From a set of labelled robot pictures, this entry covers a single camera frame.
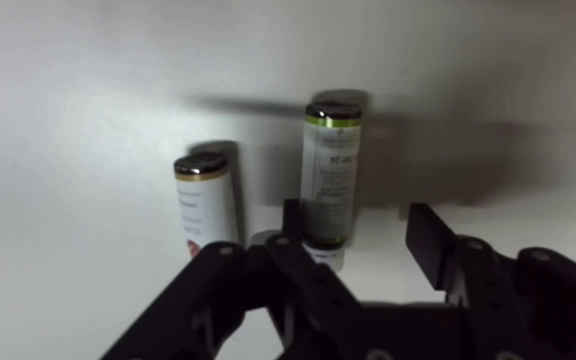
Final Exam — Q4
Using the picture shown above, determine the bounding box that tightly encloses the clear bottle with dark cap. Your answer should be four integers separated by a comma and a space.
297, 99, 364, 272

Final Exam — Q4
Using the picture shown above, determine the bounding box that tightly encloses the white marker pen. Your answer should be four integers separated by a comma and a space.
171, 151, 237, 258

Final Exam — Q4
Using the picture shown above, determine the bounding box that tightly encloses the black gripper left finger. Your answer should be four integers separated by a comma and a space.
97, 199, 371, 360

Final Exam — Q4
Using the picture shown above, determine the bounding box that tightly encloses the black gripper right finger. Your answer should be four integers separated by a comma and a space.
403, 203, 576, 360

